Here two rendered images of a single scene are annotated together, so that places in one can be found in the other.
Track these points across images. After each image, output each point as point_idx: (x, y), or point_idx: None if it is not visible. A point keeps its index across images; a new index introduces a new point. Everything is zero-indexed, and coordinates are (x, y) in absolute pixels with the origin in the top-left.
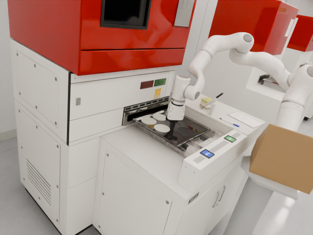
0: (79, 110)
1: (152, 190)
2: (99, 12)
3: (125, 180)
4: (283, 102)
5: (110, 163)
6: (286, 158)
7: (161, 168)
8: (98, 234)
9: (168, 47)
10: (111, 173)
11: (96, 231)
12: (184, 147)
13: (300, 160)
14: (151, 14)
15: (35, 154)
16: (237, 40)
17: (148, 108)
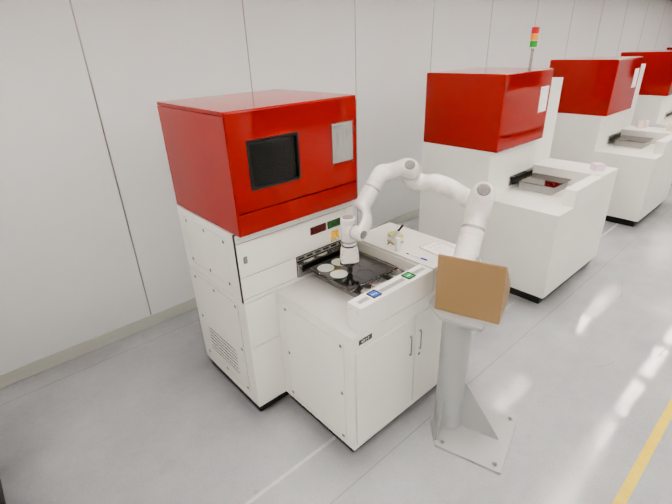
0: (248, 268)
1: (326, 337)
2: (249, 180)
3: (304, 333)
4: (461, 227)
5: (289, 318)
6: (464, 288)
7: (334, 314)
8: (295, 403)
9: (333, 186)
10: (291, 328)
11: (293, 399)
12: (359, 290)
13: (478, 288)
14: (302, 163)
15: (216, 319)
16: (399, 169)
17: (327, 253)
